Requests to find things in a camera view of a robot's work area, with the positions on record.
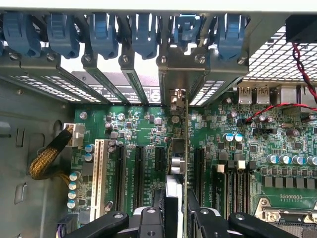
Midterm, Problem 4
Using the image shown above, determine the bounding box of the black RAM slot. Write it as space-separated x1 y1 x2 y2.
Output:
235 161 245 216
244 161 256 216
227 161 236 218

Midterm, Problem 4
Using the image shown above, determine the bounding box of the silver USB port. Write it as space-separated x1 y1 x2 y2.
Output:
237 86 254 105
256 86 271 105

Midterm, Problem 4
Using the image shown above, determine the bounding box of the silver CPU socket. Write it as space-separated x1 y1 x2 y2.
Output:
254 197 317 238

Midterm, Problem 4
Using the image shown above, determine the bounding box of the silver perforated slot cover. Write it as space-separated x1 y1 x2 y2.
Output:
0 46 84 104
47 53 106 104
189 48 250 108

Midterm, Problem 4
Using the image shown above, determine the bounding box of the yellow black braided cable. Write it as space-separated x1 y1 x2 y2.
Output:
29 128 75 185

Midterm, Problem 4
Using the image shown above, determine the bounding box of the purple wire connector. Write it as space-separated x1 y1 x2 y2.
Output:
56 213 79 238

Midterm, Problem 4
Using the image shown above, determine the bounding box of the white expansion slot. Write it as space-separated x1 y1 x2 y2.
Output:
89 138 106 223

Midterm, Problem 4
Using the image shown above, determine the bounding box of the short black expansion slot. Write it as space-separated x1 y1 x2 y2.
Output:
155 146 166 172

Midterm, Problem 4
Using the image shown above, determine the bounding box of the red black twisted wire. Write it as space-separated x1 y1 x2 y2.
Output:
244 41 317 124

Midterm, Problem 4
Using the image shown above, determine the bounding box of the green motherboard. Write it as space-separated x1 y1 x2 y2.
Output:
71 103 317 238

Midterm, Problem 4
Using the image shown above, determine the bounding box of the white power connector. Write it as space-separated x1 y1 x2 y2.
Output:
63 122 85 149

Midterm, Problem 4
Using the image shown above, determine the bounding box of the long black expansion slot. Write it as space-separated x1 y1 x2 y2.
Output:
134 145 146 209
115 144 127 212
195 147 207 200

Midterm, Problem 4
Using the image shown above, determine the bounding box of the blue slot retention clip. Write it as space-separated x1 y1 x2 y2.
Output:
217 12 248 62
88 12 119 60
46 12 81 60
2 11 42 58
172 14 202 50
130 12 159 60

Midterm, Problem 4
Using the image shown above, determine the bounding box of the black case fan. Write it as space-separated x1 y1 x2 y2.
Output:
284 14 317 46

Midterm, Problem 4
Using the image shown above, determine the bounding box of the grey metal PC case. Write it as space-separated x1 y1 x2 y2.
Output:
0 0 317 238

